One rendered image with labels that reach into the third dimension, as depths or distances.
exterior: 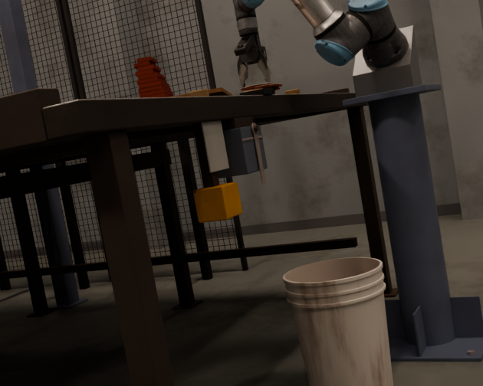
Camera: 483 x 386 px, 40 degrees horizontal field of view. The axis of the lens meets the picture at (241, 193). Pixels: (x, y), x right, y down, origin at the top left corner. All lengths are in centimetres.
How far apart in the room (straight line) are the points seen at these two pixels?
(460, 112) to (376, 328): 289
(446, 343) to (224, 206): 109
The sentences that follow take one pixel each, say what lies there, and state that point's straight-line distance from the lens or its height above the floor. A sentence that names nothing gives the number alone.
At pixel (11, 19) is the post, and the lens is 412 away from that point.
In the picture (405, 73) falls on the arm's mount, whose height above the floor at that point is 92.
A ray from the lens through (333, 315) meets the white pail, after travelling 189.
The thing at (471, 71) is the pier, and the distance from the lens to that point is 464.
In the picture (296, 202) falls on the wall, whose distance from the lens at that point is 536.
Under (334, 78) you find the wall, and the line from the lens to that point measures 516.
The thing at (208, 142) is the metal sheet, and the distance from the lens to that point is 156.
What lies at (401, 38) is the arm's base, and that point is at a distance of 224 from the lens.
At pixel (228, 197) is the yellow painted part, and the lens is 155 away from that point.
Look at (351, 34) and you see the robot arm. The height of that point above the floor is 106.
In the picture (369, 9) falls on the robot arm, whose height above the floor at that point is 112.
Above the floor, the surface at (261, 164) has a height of 73.
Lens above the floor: 80
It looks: 4 degrees down
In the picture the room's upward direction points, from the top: 10 degrees counter-clockwise
